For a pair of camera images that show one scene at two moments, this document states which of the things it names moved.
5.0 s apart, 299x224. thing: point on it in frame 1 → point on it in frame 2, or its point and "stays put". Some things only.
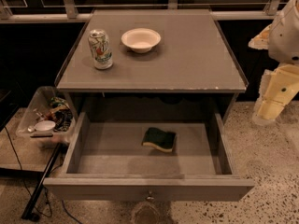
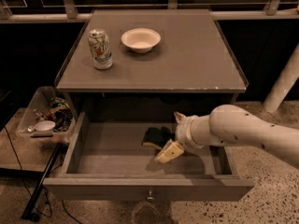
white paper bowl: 141,40 stays put
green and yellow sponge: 160,139 stays put
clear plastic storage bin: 48,118 stays put
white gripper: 285,36 → 184,132
